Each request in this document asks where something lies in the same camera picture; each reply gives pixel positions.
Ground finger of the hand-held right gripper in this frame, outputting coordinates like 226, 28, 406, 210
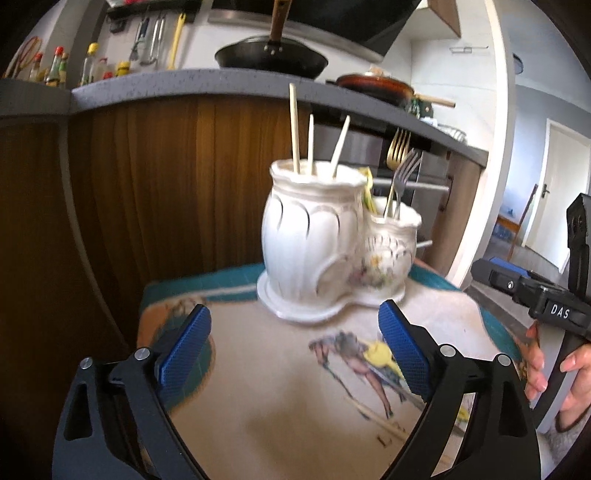
471, 258, 536, 306
489, 256, 533, 278

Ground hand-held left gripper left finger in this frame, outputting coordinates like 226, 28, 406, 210
52, 304, 213, 480

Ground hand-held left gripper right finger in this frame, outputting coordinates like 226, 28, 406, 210
378, 299, 541, 480

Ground silver fork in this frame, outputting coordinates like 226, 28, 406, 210
392, 149, 424, 219

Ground white floral ceramic utensil holder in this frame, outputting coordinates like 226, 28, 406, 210
256, 159, 422, 322

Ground gold fork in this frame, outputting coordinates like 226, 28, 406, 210
385, 128, 411, 217

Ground yellow plastic tongs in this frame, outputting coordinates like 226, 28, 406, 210
360, 167, 376, 213

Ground person's right hand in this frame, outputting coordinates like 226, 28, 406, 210
524, 320, 591, 433

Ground wooden table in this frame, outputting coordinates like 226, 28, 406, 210
495, 184, 540, 261

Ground white door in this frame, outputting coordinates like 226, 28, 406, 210
524, 117, 591, 274

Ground printed placemat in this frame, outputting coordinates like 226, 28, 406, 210
136, 261, 532, 480

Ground wooden kitchen cabinet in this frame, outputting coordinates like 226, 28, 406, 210
0, 69, 490, 416

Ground clear bottle yellow cap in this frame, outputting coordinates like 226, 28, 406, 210
81, 42, 99, 86

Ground black range hood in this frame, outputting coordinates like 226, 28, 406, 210
208, 0, 422, 57

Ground black wok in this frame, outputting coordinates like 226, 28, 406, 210
215, 0, 329, 80

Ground yellow hanging spatula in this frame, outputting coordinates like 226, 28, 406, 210
167, 13, 188, 70

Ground metal hanging kitchen tool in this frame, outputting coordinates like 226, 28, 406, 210
141, 14, 167, 65

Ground metal hanging tongs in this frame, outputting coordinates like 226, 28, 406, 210
129, 18, 149, 62

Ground orange pan wooden handle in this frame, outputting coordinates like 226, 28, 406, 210
328, 71, 457, 110

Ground black wall shelf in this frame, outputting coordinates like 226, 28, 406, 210
107, 0, 204, 18

